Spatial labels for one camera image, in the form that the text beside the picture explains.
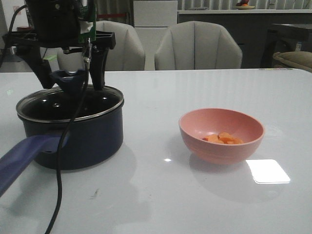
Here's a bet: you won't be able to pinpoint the beige upholstered chair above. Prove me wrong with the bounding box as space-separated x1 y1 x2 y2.
155 21 243 70
57 20 145 72

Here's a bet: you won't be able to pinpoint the left beige upholstered chair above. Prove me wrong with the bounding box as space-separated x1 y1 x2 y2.
57 20 145 72

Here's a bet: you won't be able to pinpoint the fruit plate on counter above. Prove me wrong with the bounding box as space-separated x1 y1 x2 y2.
235 0 255 10

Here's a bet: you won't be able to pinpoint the pink bowl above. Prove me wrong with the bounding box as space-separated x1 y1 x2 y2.
179 108 265 165

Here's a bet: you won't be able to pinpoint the beige cushion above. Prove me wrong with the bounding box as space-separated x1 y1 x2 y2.
273 51 312 73

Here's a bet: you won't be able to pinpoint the grey kitchen counter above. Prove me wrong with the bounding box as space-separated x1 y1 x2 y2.
178 9 312 68

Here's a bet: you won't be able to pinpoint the glass lid with blue knob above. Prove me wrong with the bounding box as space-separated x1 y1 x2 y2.
16 69 124 123

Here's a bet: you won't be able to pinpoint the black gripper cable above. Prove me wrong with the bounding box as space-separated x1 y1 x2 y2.
44 39 92 234

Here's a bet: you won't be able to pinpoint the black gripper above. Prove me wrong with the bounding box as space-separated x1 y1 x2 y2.
2 0 116 91

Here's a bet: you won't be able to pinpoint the green circuit board camera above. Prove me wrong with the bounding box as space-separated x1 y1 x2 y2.
77 0 97 43

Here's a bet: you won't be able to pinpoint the right beige upholstered chair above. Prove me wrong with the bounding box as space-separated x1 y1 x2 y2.
155 21 243 70

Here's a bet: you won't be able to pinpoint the dark side table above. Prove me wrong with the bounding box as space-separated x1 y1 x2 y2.
260 24 312 68

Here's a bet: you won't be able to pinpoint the dark blue saucepan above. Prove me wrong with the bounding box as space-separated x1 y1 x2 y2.
0 95 125 198

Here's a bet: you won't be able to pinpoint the orange ham slices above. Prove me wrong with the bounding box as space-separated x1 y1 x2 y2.
202 132 244 145

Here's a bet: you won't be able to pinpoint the red barrier belt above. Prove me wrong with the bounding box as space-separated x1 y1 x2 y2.
97 13 127 19

